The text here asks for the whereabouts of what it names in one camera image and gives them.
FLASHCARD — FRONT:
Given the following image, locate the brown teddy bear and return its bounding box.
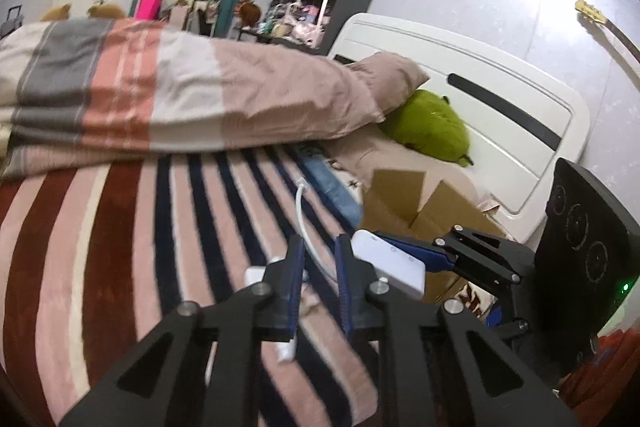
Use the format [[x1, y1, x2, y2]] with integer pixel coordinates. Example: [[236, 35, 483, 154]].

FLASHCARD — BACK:
[[87, 1, 126, 19], [40, 4, 74, 22]]

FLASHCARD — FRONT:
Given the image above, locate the guitar neck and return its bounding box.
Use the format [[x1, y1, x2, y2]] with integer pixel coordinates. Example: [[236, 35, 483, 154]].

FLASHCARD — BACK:
[[575, 0, 640, 64]]

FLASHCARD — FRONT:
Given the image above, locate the brown wig head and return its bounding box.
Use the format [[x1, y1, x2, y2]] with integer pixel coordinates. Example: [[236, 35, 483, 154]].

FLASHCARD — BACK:
[[237, 2, 262, 28]]

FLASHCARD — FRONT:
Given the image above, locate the white bed headboard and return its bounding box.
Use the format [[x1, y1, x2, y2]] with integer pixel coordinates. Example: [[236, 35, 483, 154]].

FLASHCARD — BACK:
[[327, 13, 592, 244]]

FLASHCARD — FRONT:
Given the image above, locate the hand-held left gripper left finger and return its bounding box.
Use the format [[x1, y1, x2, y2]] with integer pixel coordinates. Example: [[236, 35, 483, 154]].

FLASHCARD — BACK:
[[59, 234, 307, 427]]

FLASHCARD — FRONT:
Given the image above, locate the grey suitcase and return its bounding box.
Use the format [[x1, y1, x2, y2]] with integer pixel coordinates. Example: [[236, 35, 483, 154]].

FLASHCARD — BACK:
[[0, 5, 25, 39]]

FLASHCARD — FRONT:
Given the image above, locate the white rectangular box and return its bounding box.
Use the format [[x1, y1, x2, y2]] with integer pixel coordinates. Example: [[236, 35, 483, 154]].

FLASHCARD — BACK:
[[351, 230, 427, 303]]

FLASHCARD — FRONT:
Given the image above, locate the green plush toy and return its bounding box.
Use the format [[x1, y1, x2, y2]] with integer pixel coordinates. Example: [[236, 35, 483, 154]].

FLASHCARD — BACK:
[[377, 89, 475, 168]]

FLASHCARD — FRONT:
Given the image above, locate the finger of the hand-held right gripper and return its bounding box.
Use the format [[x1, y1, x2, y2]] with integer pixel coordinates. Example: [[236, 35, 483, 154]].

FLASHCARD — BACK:
[[372, 224, 537, 286], [480, 292, 532, 344]]

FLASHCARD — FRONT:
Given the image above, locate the black desk chair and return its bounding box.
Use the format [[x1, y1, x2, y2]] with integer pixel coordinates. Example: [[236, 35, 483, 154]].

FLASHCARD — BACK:
[[189, 0, 217, 36]]

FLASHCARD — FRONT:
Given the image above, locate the brown cardboard box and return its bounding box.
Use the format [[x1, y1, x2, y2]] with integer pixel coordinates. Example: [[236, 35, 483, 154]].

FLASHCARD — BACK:
[[360, 168, 516, 304]]

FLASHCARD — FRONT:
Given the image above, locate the flat pink striped pillow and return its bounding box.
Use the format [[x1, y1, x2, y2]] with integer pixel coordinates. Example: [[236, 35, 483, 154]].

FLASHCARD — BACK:
[[324, 126, 482, 208]]

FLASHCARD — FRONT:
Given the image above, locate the white charging cable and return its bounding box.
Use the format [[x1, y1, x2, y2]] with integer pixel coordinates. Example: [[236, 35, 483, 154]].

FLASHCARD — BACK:
[[244, 178, 341, 363]]

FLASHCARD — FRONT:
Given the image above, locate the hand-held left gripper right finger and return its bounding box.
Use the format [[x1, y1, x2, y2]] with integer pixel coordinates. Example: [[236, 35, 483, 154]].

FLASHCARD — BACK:
[[334, 234, 581, 427]]

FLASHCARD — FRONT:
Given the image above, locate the folded striped quilt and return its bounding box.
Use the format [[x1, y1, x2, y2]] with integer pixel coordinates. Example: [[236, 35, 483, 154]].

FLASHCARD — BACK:
[[0, 18, 388, 178]]

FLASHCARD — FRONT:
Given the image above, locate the orange red cloth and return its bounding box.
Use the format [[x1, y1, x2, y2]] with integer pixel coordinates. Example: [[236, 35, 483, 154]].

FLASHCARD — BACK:
[[556, 330, 640, 409]]

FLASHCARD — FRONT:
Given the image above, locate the striped plush blanket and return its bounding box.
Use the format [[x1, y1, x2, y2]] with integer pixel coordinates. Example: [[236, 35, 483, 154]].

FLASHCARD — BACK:
[[0, 146, 501, 427]]

